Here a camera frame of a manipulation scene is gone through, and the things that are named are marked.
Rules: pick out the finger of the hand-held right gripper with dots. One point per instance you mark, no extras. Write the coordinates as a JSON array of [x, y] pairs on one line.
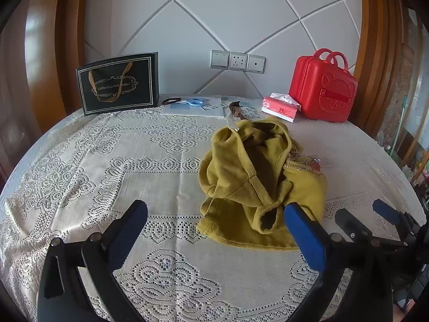
[[385, 209], [350, 226]]

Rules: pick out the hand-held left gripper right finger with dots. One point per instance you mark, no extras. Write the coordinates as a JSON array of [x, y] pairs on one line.
[[305, 238]]

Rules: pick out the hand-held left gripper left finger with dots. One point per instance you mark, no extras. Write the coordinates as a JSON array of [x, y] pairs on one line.
[[129, 231]]

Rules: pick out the mustard yellow garment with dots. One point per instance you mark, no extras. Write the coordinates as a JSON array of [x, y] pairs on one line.
[[234, 174]]

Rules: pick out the white lace tablecloth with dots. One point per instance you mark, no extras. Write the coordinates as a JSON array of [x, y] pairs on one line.
[[134, 161]]

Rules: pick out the green pole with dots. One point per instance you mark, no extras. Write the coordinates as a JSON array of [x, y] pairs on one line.
[[400, 120]]

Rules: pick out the red and white tissue box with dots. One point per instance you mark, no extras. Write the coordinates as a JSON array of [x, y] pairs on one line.
[[280, 109]]

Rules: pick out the red plastic mini suitcase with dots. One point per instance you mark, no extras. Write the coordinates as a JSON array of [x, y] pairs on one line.
[[321, 90]]

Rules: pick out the white paper sheets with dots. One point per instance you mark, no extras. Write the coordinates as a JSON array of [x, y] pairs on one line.
[[194, 110]]

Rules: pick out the brown hair clip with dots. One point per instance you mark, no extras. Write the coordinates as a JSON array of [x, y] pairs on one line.
[[236, 109]]

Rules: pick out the black paper gift bag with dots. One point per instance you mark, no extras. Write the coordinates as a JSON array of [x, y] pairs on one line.
[[117, 84]]

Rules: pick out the brown wooden wall trim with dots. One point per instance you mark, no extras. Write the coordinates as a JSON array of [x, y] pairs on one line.
[[378, 40], [47, 57]]

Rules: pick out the silver wall socket plate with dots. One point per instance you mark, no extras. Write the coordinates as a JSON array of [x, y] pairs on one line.
[[255, 63]]

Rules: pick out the silver wall switch plate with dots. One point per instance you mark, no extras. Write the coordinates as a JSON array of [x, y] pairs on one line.
[[220, 59]]

